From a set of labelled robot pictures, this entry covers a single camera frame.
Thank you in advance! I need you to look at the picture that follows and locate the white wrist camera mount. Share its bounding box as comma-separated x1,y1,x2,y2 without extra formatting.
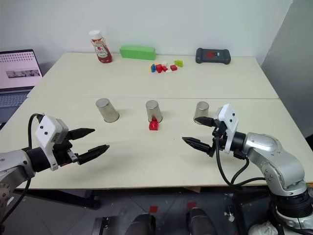
213,103,240,154
35,115,69,171

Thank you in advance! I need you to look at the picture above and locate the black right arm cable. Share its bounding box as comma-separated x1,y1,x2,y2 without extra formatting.
214,136,268,188

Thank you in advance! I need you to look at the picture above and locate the ketchup bottle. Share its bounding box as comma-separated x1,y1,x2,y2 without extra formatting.
89,30,114,64

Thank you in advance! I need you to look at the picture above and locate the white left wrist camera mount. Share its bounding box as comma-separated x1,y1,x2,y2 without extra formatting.
35,115,69,171

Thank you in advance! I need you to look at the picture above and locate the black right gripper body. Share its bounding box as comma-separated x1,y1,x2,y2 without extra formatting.
210,120,228,158

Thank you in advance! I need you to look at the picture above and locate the grey laptop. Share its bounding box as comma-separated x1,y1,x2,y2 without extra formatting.
0,49,44,109

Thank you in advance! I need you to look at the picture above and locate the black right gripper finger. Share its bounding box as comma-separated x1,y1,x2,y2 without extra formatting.
181,136,214,156
194,116,217,128

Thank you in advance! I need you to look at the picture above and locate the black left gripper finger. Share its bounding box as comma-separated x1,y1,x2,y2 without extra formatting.
77,144,110,165
67,127,96,141

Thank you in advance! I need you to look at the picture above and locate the white cloth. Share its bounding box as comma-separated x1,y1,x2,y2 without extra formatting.
249,222,279,235

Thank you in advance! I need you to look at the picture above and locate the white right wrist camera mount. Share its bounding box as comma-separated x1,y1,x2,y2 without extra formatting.
213,103,240,154

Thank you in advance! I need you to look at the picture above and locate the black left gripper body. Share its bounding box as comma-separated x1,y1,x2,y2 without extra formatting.
52,137,80,167

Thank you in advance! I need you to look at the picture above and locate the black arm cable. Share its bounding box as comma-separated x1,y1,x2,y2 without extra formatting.
0,113,46,222
214,136,268,188

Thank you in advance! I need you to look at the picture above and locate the metal cup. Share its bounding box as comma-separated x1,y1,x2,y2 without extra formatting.
145,99,163,123
193,101,210,124
95,98,120,123

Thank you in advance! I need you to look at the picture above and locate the black device with red screen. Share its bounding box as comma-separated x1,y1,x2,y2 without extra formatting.
195,47,231,66

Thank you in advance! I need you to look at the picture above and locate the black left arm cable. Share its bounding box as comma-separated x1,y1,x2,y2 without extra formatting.
0,113,46,222

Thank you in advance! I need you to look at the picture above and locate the green box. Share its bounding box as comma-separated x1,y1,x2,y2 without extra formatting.
119,45,157,61

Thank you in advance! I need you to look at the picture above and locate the dark rounded robot foot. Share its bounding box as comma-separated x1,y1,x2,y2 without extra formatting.
132,212,157,235
185,207,212,235

